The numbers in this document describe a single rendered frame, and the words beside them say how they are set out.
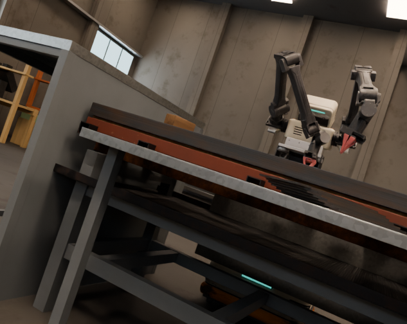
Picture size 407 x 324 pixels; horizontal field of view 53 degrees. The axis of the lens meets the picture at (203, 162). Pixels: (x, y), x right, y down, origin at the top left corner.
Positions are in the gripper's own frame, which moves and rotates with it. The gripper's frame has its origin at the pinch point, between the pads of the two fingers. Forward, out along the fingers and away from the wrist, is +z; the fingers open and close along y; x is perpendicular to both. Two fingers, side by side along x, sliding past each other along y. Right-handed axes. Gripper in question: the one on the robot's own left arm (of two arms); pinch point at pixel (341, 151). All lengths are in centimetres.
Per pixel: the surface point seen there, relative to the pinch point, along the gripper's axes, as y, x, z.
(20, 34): -123, -56, 27
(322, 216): 17, -68, 25
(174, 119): -56, -30, 24
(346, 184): 13.1, -36.2, 13.3
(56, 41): -104, -56, 22
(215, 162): -28, -37, 29
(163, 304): -18, -33, 82
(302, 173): -0.2, -36.3, 17.2
